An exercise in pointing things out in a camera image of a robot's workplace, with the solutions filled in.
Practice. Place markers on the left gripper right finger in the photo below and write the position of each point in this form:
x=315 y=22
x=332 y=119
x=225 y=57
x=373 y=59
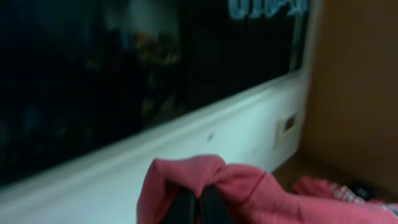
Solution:
x=212 y=208

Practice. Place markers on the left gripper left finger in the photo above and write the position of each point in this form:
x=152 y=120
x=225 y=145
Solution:
x=182 y=209

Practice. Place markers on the orange McKinney Boyd soccer shirt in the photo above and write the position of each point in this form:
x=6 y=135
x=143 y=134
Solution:
x=252 y=195

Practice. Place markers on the dark window pane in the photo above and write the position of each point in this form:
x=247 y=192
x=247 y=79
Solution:
x=78 y=75

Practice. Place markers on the white wall outlet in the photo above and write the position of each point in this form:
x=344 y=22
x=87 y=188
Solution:
x=286 y=125

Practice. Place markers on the brown cardboard panel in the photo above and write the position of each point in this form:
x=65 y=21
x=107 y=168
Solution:
x=352 y=106

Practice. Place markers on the black garment in pile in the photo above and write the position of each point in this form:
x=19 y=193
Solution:
x=363 y=190

